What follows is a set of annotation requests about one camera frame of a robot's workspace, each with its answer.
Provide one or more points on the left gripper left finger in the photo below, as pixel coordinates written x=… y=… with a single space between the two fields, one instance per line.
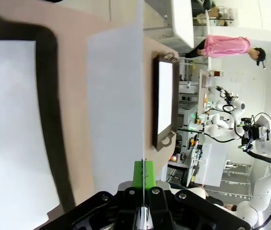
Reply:
x=97 y=210

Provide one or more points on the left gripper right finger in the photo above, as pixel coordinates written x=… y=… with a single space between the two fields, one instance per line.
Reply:
x=169 y=210

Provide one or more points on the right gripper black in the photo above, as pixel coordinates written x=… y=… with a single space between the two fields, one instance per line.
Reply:
x=252 y=134

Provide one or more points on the white cluttered workbench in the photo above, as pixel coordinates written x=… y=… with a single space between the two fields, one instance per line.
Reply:
x=212 y=167

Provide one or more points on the person in pink sweater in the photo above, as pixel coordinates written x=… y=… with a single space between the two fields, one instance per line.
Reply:
x=226 y=46

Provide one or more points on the brown plastic serving tray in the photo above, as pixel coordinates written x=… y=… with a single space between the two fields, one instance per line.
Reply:
x=48 y=95
x=155 y=100

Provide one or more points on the stack of white A4 paper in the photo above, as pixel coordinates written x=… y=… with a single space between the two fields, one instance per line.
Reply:
x=114 y=107

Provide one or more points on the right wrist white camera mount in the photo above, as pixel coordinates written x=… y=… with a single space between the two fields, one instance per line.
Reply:
x=263 y=129

